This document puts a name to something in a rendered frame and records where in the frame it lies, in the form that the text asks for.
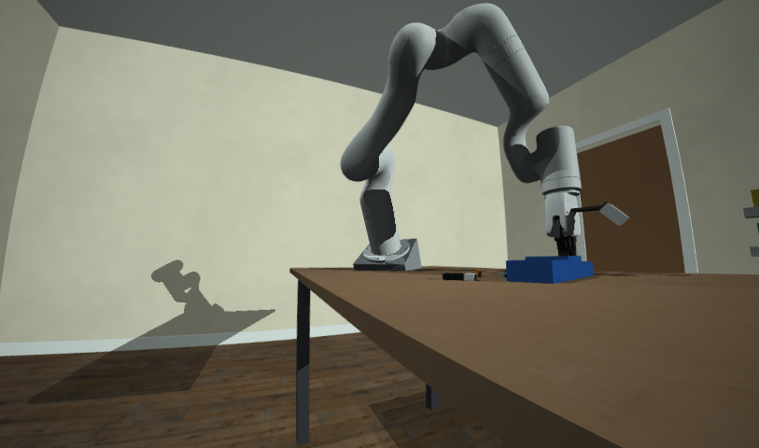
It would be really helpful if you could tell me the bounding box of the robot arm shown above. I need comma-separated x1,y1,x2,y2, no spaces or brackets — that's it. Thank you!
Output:
341,3,582,262

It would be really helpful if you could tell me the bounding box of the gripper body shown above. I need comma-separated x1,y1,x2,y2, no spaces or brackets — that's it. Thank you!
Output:
544,190,581,237

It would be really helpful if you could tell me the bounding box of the blue open-top bin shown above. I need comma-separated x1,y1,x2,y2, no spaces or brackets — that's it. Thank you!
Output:
506,256,594,284

